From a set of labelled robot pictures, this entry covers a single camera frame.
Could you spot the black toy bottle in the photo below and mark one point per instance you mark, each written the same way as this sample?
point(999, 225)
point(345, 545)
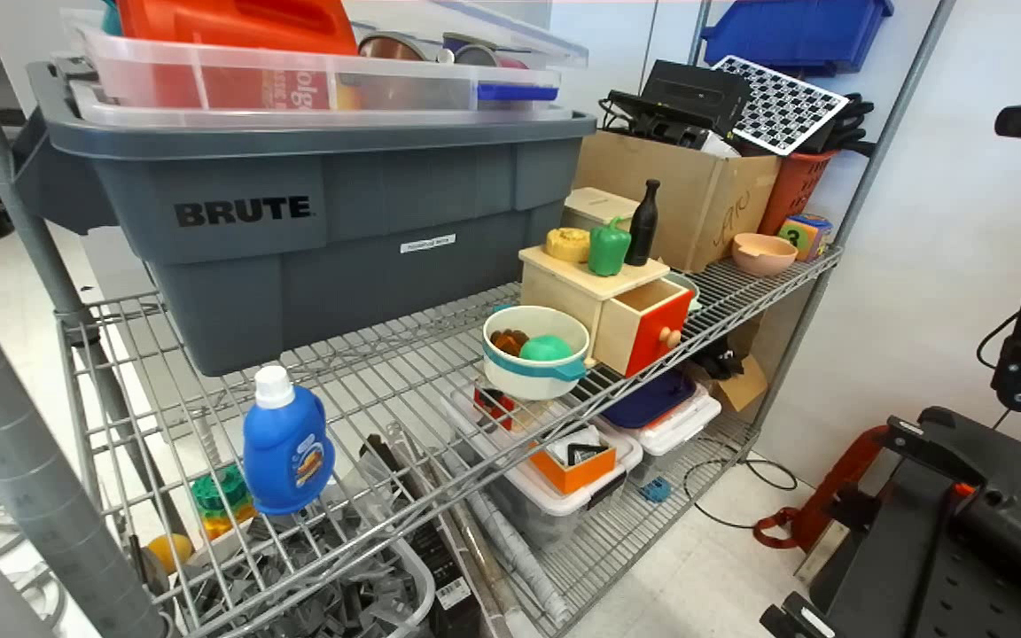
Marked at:
point(643, 225)

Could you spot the white bowl teal rim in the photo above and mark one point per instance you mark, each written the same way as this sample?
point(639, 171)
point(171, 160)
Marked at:
point(535, 381)

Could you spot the pink bowl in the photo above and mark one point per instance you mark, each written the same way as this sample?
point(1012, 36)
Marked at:
point(764, 251)

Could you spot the blue detergent bottle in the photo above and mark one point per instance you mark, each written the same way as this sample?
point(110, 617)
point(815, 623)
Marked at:
point(288, 453)

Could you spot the brown toy food piece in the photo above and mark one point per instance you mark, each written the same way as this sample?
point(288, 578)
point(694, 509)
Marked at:
point(509, 341)

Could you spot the teal toy ball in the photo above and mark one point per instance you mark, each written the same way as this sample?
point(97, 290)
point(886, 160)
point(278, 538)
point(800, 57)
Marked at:
point(545, 349)

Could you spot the wooden box with red drawer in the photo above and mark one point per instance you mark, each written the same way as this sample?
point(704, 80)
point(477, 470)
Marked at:
point(631, 317)

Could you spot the green toy bell pepper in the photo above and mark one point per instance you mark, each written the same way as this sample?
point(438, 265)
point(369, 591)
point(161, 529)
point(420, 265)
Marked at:
point(608, 249)

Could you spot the small wooden slot box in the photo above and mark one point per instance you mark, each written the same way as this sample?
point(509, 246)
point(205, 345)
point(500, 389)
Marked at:
point(591, 205)

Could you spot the clear bin with orange item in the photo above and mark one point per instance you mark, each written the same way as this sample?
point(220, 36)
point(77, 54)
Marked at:
point(553, 470)

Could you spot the clear bin with blue lid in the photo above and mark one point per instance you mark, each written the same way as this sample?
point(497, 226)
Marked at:
point(666, 413)

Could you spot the brown cardboard box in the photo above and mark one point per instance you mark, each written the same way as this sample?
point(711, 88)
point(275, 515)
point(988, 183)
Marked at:
point(704, 200)

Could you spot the clear plastic lidded bin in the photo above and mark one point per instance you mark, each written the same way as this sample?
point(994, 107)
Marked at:
point(141, 82)

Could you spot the grey Brute storage tote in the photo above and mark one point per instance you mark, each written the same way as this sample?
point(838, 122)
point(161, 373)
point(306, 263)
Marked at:
point(278, 239)

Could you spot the colourful toy block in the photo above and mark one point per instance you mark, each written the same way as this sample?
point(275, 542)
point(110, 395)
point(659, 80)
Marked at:
point(806, 239)

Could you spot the terracotta plastic pot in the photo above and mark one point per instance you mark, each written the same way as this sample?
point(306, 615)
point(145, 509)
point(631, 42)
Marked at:
point(791, 187)

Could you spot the white perforated grid panel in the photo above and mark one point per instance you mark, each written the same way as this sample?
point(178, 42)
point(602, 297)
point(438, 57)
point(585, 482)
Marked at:
point(783, 111)

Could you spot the green toy stacking cups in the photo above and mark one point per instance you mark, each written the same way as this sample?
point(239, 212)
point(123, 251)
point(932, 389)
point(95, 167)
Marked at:
point(220, 502)

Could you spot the orange plastic container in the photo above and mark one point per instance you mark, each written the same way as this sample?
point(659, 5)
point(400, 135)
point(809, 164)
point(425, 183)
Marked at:
point(306, 24)

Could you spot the black robot mobile base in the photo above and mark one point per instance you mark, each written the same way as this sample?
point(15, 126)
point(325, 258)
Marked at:
point(912, 532)

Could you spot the metal wire shelf rack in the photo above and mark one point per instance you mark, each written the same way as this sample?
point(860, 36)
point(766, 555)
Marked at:
point(387, 385)

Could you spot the white wire basket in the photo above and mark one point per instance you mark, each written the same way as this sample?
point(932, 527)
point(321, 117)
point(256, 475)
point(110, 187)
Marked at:
point(334, 573)

